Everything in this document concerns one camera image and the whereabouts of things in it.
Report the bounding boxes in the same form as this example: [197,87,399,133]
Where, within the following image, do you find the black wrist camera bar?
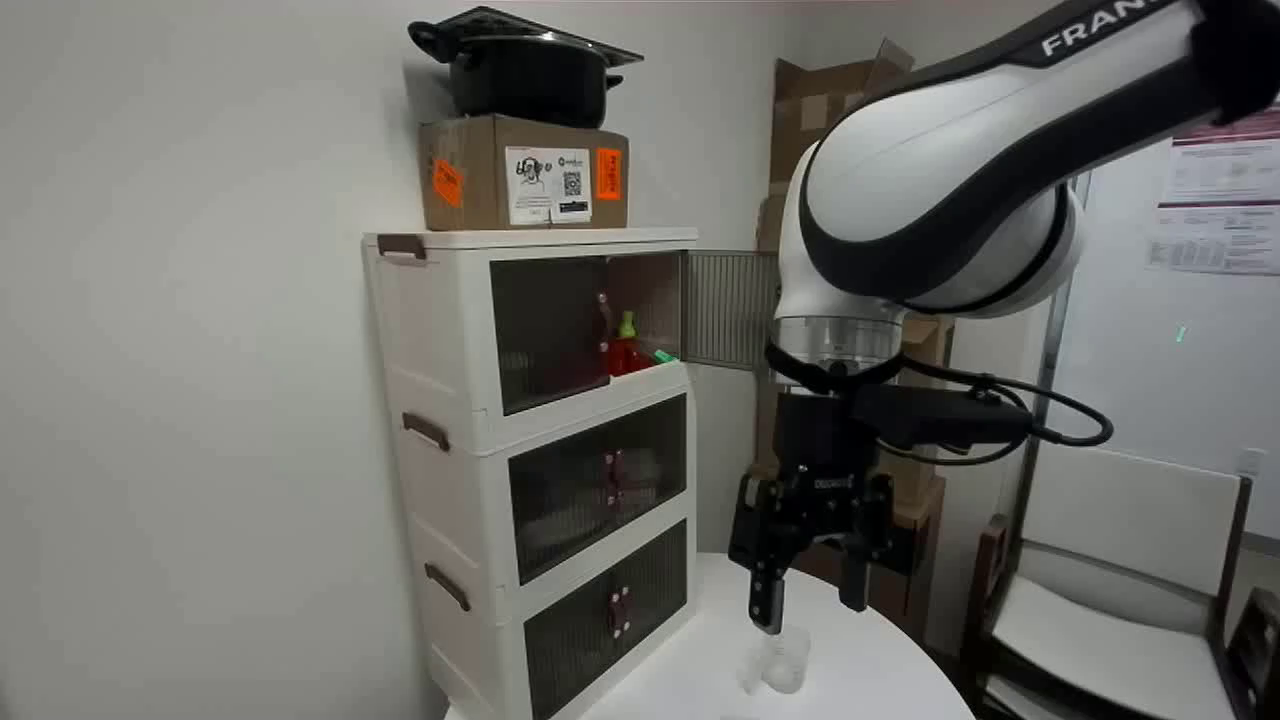
[854,380,1037,453]

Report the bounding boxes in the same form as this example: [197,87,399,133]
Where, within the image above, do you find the stacked brown cardboard boxes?
[748,34,966,644]

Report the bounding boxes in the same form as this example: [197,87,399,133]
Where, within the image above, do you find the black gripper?
[725,387,899,634]

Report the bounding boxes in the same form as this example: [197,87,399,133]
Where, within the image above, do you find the cardboard box with labels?
[415,111,631,234]

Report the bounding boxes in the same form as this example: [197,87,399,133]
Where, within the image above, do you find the white seat dark frame chair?
[957,434,1280,720]

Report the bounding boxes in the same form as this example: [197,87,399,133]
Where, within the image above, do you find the smoked ribbed cabinet door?
[613,518,694,672]
[613,393,694,543]
[519,562,625,720]
[508,418,621,586]
[684,248,784,375]

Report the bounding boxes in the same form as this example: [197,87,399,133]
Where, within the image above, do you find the printed paper notice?
[1148,111,1280,281]

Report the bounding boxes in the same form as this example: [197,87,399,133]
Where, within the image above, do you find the white three-tier plastic cabinet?
[359,222,706,720]

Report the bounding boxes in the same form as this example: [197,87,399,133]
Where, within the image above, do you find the orange plastic cup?
[606,309,656,380]

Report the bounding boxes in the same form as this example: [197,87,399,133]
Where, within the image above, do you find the white board panel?
[1011,133,1280,535]

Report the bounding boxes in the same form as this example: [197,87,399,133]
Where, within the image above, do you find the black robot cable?
[878,357,1116,472]

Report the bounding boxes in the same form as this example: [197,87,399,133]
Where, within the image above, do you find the clear plastic measuring cup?
[737,624,817,700]

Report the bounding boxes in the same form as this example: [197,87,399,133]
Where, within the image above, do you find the black cooking pot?
[405,2,649,133]

